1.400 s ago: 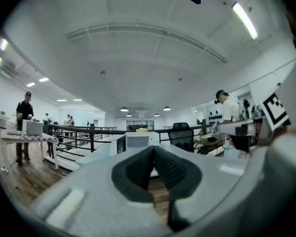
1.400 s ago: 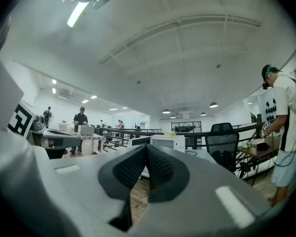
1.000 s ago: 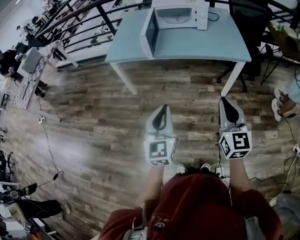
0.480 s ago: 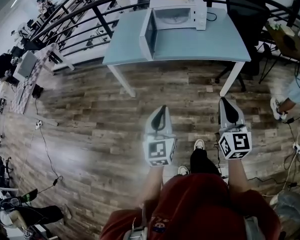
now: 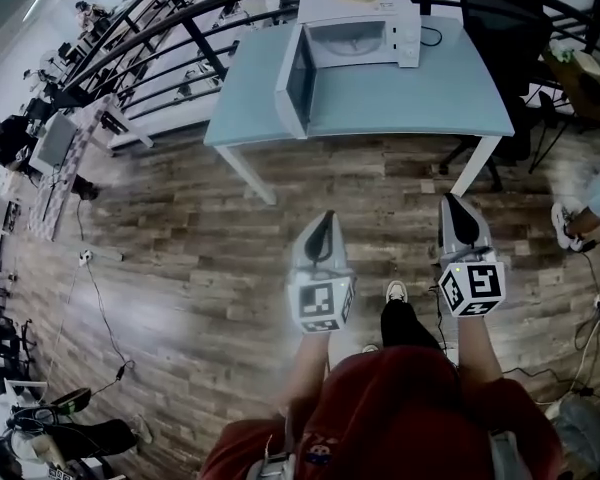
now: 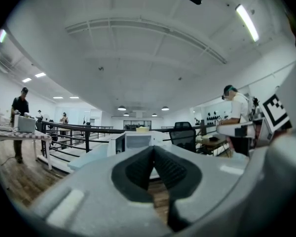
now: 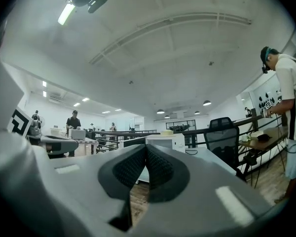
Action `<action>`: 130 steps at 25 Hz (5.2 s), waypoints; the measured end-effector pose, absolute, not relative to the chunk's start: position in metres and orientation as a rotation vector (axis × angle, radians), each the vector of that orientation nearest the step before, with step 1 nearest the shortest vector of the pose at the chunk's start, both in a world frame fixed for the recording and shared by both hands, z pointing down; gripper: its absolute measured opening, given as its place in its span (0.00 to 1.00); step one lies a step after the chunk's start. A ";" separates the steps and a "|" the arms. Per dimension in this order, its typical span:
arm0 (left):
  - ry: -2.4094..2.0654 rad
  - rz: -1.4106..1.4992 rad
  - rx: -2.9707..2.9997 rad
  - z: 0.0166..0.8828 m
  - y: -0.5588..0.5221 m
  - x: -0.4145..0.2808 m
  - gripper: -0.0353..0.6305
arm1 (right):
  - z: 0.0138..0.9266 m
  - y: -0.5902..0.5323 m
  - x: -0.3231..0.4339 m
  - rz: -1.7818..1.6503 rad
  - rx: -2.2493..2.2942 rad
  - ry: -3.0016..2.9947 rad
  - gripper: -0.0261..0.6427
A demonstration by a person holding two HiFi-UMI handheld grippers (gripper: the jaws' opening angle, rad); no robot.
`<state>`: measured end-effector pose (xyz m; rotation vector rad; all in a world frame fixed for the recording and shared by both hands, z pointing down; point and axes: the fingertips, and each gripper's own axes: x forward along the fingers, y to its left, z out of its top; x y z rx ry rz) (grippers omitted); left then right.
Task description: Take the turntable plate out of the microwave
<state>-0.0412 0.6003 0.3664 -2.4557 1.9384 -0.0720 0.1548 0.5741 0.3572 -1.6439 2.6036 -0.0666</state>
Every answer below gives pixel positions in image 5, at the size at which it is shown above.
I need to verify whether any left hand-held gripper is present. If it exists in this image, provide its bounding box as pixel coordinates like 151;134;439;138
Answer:
286;210;358;334

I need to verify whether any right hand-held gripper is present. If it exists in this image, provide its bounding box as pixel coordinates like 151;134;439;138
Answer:
437;192;507;319

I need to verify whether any glass turntable plate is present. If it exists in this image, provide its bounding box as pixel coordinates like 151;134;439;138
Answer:
313;37;381;58

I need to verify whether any white microwave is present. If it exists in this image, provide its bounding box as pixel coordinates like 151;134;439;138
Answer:
273;0;423;140

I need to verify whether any person's left forearm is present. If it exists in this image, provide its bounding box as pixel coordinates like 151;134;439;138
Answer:
278;331;332;417

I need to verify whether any person's right forearm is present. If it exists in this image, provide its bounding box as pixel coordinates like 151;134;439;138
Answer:
453;313;505;385

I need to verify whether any person's white shoe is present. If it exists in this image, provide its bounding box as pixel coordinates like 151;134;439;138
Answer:
550;201;585;252
385;280;409;305

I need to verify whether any person's black trouser leg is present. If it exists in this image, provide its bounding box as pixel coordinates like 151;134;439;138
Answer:
379;298;447;355

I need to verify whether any light blue table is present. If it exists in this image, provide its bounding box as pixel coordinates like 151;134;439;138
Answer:
203;14;517;206

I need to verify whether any wooden desk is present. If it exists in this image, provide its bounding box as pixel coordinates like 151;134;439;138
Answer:
541;42;600;130

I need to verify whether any person's red top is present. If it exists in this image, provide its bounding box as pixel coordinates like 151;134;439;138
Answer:
198;344;565;480

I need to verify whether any black office chair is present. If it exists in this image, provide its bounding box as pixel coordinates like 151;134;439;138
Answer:
438;0;557;193

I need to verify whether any tissue box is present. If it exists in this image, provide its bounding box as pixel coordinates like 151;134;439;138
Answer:
571;49;600;76

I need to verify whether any black metal railing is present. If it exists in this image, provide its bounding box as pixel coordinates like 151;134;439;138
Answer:
61;0;600;122

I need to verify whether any white monitor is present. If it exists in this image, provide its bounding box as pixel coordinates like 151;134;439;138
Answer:
28;111;78;175

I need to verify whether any black microwave power cable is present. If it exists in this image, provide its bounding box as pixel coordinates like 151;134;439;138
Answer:
419;24;444;49

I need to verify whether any grey chest harness strap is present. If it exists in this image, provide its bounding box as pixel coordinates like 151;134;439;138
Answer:
252;407;299;480

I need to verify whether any black floor cable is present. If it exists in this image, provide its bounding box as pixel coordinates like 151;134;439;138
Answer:
74;262;137;399

